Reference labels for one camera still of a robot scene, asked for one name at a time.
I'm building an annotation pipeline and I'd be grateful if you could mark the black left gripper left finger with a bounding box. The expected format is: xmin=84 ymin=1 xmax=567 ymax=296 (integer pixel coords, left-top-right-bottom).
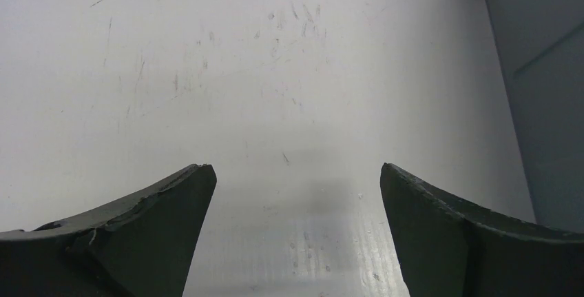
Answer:
xmin=1 ymin=165 xmax=217 ymax=296

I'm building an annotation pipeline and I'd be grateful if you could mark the grey plastic bin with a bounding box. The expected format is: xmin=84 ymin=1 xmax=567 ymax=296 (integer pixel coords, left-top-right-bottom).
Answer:
xmin=486 ymin=0 xmax=583 ymax=232

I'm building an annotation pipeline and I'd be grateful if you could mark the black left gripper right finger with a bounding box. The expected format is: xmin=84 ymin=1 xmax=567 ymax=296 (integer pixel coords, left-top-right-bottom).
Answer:
xmin=380 ymin=163 xmax=583 ymax=296

